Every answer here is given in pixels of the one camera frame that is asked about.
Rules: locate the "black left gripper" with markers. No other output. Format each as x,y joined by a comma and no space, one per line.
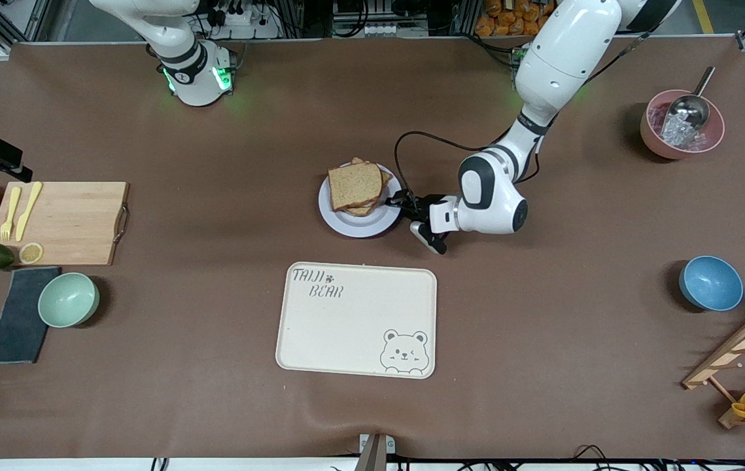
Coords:
422,204

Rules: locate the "brown bread slice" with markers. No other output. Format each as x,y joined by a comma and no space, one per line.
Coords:
362,210

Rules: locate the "white round plate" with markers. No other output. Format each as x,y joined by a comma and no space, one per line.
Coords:
359,226

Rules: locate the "light toast bread slice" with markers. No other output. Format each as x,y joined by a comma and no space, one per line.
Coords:
354,186

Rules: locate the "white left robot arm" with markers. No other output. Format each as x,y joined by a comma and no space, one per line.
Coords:
555,59

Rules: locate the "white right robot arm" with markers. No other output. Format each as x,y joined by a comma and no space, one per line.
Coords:
195,78

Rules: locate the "yellow plastic fork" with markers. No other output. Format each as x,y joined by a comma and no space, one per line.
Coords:
10,212

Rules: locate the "yellow plastic knife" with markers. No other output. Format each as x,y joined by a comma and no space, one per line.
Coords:
27,210

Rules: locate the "lemon slice toy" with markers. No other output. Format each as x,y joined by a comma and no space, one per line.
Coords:
31,253

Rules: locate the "cream bear print tray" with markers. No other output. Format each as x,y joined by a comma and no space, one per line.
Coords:
359,314

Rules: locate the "mint green bowl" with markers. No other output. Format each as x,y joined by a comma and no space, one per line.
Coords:
68,299

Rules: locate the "dark grey cloth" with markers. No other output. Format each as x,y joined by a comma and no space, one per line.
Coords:
19,320

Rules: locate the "long white power strip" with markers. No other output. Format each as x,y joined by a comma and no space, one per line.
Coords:
372,29

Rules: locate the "orange pastries pile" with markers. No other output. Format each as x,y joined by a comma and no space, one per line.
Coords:
503,23

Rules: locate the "white power strip with plugs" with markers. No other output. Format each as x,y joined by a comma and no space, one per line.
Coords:
248,29

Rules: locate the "pink bowl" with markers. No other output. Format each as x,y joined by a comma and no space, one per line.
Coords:
657,140

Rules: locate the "clear ice cubes pile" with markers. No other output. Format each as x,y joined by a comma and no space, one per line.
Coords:
679,134

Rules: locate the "metal scoop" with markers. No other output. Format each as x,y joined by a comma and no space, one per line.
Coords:
689,111

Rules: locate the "blue bowl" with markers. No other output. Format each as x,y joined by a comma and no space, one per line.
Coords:
711,283

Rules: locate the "wooden peg rack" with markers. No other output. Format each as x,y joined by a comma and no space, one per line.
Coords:
738,347

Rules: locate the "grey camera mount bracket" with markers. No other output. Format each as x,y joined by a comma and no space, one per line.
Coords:
375,451

